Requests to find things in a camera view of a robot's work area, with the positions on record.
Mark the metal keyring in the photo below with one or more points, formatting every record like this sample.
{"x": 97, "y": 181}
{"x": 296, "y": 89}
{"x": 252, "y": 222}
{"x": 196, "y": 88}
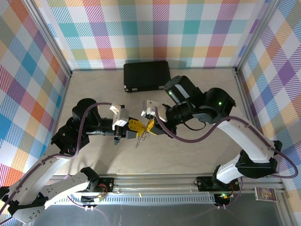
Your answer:
{"x": 145, "y": 136}

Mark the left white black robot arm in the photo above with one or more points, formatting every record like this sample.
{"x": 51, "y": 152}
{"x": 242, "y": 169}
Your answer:
{"x": 69, "y": 184}

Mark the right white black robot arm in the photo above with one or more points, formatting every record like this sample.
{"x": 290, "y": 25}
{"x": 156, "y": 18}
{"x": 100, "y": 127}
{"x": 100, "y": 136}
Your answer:
{"x": 244, "y": 139}

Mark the black hard case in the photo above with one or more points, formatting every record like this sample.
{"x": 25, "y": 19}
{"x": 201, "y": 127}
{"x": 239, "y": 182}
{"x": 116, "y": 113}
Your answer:
{"x": 145, "y": 75}

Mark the small controller board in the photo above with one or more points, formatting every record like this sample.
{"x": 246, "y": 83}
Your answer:
{"x": 92, "y": 199}
{"x": 224, "y": 196}

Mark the small colourful card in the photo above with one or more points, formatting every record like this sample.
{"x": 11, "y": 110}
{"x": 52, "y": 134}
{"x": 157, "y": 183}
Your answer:
{"x": 266, "y": 193}

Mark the aluminium frame floor rail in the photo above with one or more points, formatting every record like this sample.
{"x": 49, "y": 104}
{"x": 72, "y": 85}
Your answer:
{"x": 58, "y": 101}
{"x": 249, "y": 106}

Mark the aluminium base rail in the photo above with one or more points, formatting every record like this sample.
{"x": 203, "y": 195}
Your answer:
{"x": 155, "y": 183}

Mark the aluminium frame post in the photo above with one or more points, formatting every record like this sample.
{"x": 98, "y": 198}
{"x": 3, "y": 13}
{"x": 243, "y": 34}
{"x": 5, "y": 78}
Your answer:
{"x": 48, "y": 37}
{"x": 257, "y": 35}

